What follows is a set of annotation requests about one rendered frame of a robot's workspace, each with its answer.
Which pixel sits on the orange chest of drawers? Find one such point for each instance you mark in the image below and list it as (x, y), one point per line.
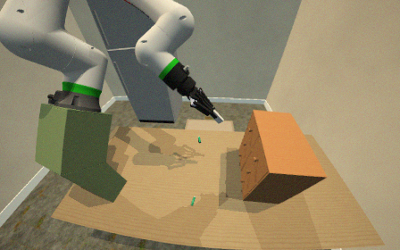
(292, 165)

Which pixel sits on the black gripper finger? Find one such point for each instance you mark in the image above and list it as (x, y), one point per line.
(200, 92)
(204, 108)

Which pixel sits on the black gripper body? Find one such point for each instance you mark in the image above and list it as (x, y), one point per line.
(188, 89)

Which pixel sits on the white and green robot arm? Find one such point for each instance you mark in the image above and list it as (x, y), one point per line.
(34, 30)

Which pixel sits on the brown wooden drawer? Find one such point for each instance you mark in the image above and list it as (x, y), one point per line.
(247, 144)
(250, 173)
(258, 155)
(253, 130)
(242, 156)
(244, 182)

